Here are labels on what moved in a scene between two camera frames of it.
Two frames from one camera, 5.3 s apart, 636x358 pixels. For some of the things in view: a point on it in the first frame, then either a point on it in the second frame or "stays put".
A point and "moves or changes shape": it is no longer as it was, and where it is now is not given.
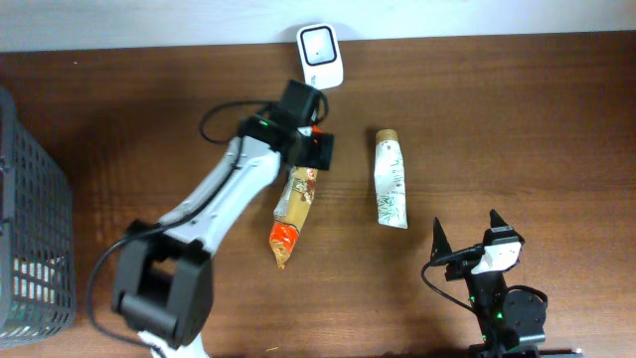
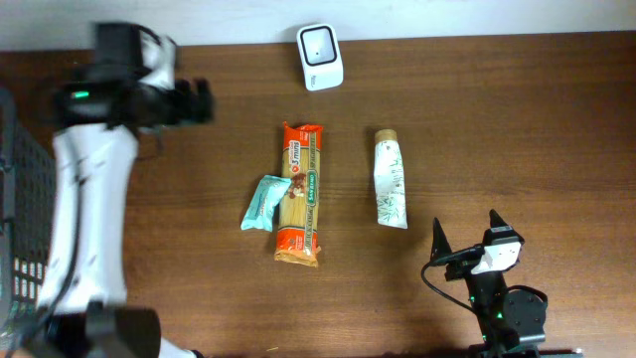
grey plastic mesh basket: [37, 267] stays put
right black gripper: [462, 266] stays put
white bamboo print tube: [391, 179] stays put
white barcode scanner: [321, 53] stays put
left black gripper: [318, 150] to [184, 104]
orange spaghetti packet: [291, 210] moves or changes shape
